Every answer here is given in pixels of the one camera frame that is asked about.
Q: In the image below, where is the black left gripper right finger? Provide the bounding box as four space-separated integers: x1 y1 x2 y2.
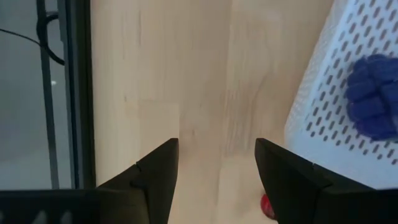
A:
254 138 398 224

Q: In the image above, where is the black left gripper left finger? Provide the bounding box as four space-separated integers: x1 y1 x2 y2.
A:
0 138 180 224

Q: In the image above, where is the small red toy fruit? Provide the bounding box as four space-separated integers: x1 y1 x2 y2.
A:
260 194 278 220

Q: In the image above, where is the purple toy grape bunch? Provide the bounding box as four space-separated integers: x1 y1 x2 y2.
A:
345 54 398 141

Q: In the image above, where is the grey metal bar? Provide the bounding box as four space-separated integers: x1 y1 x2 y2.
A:
35 0 60 190

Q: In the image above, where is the white perforated plastic basket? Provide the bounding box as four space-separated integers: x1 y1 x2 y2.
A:
284 0 398 191

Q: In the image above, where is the black metal table frame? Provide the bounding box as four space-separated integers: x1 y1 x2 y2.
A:
57 0 97 190

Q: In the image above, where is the black cable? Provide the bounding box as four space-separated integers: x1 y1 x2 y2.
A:
0 12 66 67

